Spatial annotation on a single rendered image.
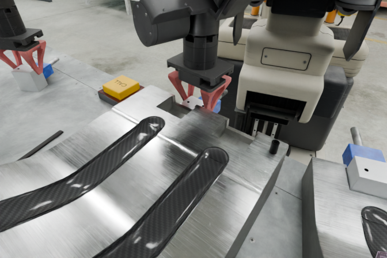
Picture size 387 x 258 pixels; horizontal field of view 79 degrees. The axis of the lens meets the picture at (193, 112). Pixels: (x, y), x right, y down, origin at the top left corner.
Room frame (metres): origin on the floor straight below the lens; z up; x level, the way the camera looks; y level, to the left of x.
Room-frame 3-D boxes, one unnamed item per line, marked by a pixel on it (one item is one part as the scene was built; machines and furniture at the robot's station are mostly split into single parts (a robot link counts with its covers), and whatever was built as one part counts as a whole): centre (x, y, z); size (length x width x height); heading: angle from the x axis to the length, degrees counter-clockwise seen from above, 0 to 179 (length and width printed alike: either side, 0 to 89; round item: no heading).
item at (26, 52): (0.51, 0.39, 0.88); 0.07 x 0.07 x 0.09; 82
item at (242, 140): (0.24, -0.06, 0.87); 0.05 x 0.05 x 0.04; 53
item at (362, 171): (0.23, -0.25, 0.86); 0.13 x 0.05 x 0.05; 161
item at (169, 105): (0.31, 0.03, 0.87); 0.05 x 0.05 x 0.04; 53
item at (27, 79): (0.55, 0.40, 0.83); 0.13 x 0.05 x 0.05; 172
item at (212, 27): (0.37, -0.01, 1.02); 0.07 x 0.06 x 0.07; 126
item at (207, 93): (0.36, -0.02, 0.88); 0.07 x 0.07 x 0.09; 51
